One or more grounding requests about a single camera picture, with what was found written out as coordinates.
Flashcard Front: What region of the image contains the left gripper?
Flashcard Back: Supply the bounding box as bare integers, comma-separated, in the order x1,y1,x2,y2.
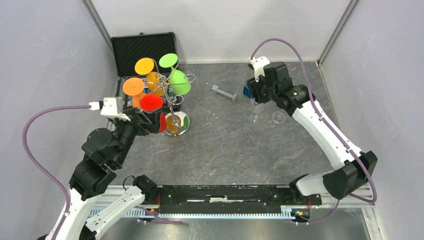
112,106,163,166

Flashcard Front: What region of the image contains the clear wine glass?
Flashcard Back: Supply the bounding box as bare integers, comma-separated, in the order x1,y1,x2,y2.
271,111,286,124
249,100,266,124

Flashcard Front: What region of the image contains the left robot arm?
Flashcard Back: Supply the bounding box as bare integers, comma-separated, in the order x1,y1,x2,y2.
40,110,166,240

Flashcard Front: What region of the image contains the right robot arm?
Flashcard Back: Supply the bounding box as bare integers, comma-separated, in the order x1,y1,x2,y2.
246,57,378,204

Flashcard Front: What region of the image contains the red plastic wine glass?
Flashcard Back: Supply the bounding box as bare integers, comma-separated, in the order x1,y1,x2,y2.
140,93,167,132

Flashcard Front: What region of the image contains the chrome wine glass rack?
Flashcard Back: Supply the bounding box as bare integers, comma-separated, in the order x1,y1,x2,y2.
159,59,196,137

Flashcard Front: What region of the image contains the yellow-orange plastic wine glass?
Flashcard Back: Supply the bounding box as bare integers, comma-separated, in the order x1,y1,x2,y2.
134,57,169,96

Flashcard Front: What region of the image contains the orange plastic wine glass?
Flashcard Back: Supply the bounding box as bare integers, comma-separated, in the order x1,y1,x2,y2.
122,77,147,109

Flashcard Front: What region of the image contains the green plastic wine glass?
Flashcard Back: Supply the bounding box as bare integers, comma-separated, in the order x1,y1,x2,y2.
159,53,191,96

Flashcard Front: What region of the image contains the blue toy brick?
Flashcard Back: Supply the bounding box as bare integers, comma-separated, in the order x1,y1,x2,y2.
243,84,252,99

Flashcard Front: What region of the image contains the grey bolt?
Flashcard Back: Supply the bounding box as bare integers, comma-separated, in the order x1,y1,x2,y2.
211,84,237,102

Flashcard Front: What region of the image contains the black foam-lined case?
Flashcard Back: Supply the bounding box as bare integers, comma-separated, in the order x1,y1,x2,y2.
111,32,177,104

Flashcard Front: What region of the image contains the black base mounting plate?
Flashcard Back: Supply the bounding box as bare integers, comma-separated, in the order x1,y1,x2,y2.
144,184,323,214

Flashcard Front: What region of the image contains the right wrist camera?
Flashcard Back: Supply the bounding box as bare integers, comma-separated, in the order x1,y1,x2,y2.
249,56,271,83

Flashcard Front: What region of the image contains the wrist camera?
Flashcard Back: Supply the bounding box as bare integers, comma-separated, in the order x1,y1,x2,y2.
249,56,271,83
99,97,131,122

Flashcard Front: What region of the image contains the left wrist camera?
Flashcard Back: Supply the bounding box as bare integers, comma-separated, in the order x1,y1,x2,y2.
99,97,131,122

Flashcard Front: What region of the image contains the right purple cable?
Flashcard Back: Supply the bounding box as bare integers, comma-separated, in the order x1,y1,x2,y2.
250,38,379,226

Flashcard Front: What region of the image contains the aluminium cable duct rail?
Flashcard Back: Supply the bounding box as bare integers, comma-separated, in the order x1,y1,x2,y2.
123,185,376,220

